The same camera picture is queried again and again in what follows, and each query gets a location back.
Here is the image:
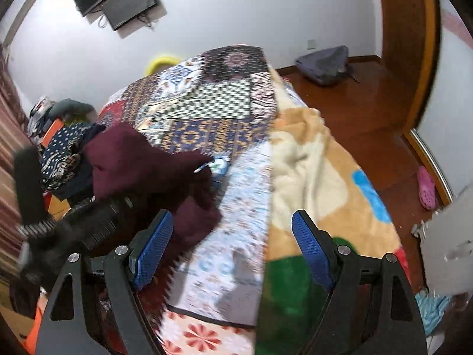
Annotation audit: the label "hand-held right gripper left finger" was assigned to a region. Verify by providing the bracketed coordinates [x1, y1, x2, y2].
[35, 210, 174, 355]

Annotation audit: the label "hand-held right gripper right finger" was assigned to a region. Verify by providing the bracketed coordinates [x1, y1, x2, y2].
[291, 210, 429, 355]

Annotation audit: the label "maroon button shirt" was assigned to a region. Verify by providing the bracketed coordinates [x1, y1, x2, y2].
[83, 122, 222, 263]

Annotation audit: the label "dark folded clothes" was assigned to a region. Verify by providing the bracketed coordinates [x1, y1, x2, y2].
[55, 166, 95, 200]

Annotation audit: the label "colourful fleece blanket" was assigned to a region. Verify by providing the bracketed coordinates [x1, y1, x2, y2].
[255, 78, 407, 355]

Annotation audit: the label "navy patterned folded cloth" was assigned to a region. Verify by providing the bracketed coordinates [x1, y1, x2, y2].
[40, 124, 108, 193]

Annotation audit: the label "brown striped curtain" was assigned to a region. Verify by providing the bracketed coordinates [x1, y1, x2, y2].
[0, 44, 48, 285]

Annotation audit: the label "orange box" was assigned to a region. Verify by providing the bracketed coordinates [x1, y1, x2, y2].
[42, 118, 63, 149]

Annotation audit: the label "pile of household clutter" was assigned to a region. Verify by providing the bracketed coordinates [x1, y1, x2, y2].
[27, 96, 56, 145]

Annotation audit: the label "pink slipper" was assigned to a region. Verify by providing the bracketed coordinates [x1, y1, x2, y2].
[417, 166, 438, 211]

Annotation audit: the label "grey-green cushion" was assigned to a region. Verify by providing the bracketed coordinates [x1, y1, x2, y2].
[50, 99, 95, 119]

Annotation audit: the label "light blue cloth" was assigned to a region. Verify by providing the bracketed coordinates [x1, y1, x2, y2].
[416, 290, 453, 337]

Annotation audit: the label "white grey panel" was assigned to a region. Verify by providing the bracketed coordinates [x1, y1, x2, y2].
[421, 183, 473, 296]

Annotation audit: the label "patchwork patterned bedspread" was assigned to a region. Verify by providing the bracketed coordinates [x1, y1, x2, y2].
[98, 45, 285, 355]

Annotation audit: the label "grey bag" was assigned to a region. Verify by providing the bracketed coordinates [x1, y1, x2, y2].
[296, 45, 361, 87]

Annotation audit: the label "yellow round object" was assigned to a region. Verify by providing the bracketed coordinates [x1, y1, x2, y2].
[146, 55, 182, 76]

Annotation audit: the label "brown wooden door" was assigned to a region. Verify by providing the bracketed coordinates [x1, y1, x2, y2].
[377, 0, 440, 130]

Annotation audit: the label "small black wall monitor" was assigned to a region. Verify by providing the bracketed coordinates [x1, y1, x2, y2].
[101, 0, 158, 31]

